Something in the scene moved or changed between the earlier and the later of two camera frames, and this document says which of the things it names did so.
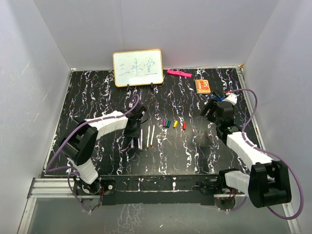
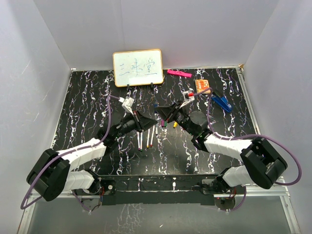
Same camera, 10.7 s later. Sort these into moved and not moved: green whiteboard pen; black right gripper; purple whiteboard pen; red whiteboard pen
Moved: black right gripper
Not moved: red whiteboard pen; purple whiteboard pen; green whiteboard pen
